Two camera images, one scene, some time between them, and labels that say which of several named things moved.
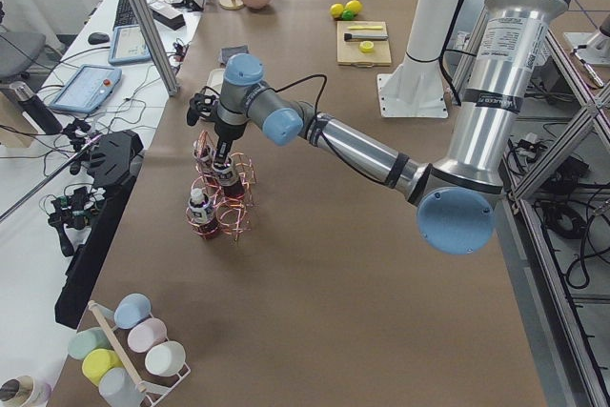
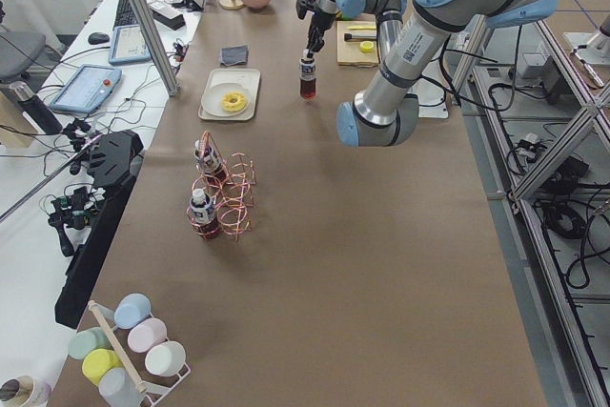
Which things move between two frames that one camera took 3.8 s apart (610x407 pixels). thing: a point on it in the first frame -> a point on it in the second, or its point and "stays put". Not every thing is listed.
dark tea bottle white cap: x=232 y=188 -> x=308 y=82
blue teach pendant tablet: x=88 y=88 stays put
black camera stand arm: x=112 y=162 stays put
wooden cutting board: x=362 y=53 stays put
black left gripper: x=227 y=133 -> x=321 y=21
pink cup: x=146 y=335 stays put
